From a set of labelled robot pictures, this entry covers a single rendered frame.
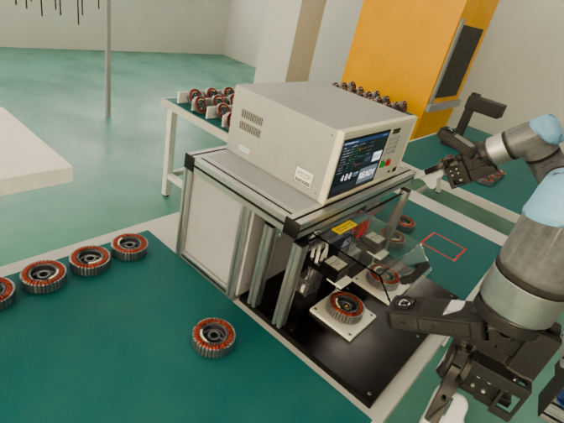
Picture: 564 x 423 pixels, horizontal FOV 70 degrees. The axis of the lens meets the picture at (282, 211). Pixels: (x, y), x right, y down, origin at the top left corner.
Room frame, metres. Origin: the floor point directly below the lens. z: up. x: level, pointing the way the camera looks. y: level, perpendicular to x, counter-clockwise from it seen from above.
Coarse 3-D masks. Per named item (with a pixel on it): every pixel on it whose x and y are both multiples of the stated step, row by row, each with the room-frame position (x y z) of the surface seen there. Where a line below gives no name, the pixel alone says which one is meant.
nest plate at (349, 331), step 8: (328, 296) 1.01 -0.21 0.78; (320, 304) 0.96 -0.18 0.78; (312, 312) 0.93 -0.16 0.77; (320, 312) 0.92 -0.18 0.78; (328, 312) 0.93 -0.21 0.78; (368, 312) 0.98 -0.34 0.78; (328, 320) 0.90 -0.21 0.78; (368, 320) 0.94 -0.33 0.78; (336, 328) 0.88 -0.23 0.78; (344, 328) 0.88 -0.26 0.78; (352, 328) 0.89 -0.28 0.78; (360, 328) 0.90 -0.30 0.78; (344, 336) 0.86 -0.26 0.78; (352, 336) 0.86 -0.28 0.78
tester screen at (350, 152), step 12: (348, 144) 0.99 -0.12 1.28; (360, 144) 1.04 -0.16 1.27; (372, 144) 1.10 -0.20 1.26; (348, 156) 1.00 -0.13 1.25; (360, 156) 1.06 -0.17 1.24; (348, 168) 1.02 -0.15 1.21; (360, 168) 1.08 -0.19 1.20; (336, 180) 0.98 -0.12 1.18; (348, 180) 1.04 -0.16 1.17; (336, 192) 1.00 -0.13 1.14
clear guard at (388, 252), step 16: (336, 224) 0.96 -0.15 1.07; (368, 224) 1.01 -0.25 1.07; (384, 224) 1.03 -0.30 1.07; (336, 240) 0.88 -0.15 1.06; (352, 240) 0.90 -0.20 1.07; (368, 240) 0.92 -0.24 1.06; (384, 240) 0.94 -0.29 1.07; (400, 240) 0.96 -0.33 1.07; (352, 256) 0.83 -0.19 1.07; (368, 256) 0.84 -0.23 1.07; (384, 256) 0.86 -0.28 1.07; (400, 256) 0.88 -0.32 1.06; (416, 256) 0.92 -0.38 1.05; (384, 272) 0.79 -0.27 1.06; (400, 272) 0.84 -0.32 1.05; (384, 288) 0.76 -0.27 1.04; (400, 288) 0.80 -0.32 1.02
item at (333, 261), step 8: (320, 256) 1.04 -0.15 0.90; (336, 256) 1.03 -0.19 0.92; (312, 264) 1.00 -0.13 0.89; (320, 264) 1.00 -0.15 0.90; (328, 264) 0.98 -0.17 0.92; (336, 264) 0.98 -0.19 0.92; (344, 264) 1.00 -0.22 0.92; (312, 272) 1.03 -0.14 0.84; (320, 272) 0.98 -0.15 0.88; (328, 272) 0.97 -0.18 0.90; (336, 272) 0.96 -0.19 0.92; (344, 272) 0.98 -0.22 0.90; (328, 280) 0.97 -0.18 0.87; (336, 280) 0.95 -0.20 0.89; (344, 280) 0.97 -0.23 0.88
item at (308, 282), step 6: (306, 270) 1.05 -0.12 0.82; (300, 276) 1.02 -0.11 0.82; (312, 276) 1.03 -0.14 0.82; (318, 276) 1.04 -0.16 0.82; (300, 282) 1.01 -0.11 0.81; (306, 282) 1.00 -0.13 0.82; (312, 282) 1.00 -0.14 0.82; (318, 282) 1.04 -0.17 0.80; (300, 288) 1.00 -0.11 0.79; (306, 288) 0.99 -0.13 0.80; (312, 288) 1.01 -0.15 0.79; (318, 288) 1.05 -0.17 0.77; (306, 294) 0.99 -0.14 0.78
